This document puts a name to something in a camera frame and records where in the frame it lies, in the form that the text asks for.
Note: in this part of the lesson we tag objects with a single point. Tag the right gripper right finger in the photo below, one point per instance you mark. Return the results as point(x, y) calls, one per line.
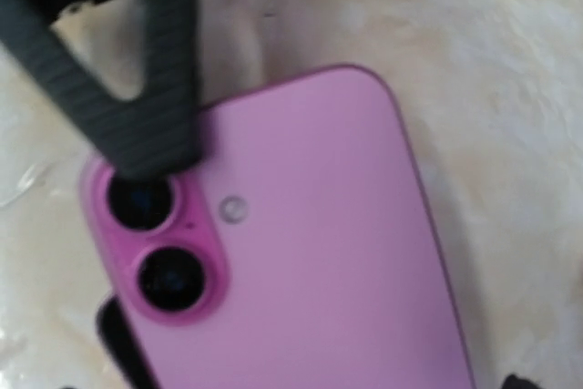
point(514, 381)

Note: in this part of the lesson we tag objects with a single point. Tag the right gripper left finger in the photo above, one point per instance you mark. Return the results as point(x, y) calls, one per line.
point(154, 135)

